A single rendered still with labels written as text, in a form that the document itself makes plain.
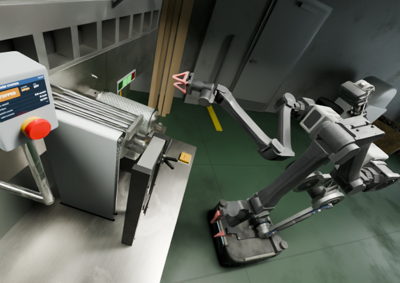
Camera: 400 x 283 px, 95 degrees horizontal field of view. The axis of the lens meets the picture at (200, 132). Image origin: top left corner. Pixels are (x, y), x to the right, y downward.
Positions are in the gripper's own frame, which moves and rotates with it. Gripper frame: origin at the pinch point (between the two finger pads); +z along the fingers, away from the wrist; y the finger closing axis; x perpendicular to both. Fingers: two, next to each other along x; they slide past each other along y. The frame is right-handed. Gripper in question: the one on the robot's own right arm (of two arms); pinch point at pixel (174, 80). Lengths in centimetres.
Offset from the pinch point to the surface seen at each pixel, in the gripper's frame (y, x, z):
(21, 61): -59, -45, -1
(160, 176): 37, -43, 0
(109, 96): -2.5, -18.2, 25.9
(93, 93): -2.0, -18.7, 34.3
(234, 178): 179, -5, -68
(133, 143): -15.2, -40.6, 1.2
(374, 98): 238, 238, -333
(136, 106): -0.4, -19.5, 13.1
